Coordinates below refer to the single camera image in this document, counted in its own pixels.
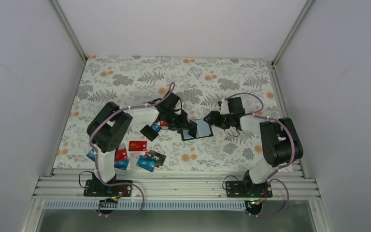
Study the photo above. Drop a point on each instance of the blue card under black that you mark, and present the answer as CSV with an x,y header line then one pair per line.
x,y
157,128

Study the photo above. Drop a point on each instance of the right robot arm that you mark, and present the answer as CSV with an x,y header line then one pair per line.
x,y
280,142

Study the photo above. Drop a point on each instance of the floral patterned table mat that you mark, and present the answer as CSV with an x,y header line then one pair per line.
x,y
199,82

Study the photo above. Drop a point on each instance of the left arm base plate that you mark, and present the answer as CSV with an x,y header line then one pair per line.
x,y
94,189

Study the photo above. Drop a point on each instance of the black card holder wallet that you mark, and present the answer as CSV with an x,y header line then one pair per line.
x,y
204,130

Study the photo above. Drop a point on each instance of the red card centre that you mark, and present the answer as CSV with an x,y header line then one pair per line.
x,y
137,146

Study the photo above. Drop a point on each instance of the blue card lower centre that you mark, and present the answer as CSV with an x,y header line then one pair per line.
x,y
146,163

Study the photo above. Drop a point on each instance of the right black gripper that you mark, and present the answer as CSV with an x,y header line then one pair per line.
x,y
214,119

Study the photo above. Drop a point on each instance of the blue card lower left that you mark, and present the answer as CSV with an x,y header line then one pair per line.
x,y
121,164

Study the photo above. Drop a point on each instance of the aluminium rail frame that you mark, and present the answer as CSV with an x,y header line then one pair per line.
x,y
177,185

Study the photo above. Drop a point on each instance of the black patterned card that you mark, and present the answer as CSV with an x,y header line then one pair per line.
x,y
158,157

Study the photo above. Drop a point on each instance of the red card lower left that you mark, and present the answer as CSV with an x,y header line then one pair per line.
x,y
121,153

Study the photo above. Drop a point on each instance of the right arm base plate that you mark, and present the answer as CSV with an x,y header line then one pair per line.
x,y
239,189

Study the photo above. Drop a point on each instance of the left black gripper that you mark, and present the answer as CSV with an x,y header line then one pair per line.
x,y
180,126

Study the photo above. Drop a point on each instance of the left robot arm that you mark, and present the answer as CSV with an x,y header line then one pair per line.
x,y
108,128

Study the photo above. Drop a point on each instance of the red VIP card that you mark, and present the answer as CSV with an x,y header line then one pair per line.
x,y
164,124

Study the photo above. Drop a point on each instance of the blue card far left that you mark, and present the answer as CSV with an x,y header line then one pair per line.
x,y
91,155

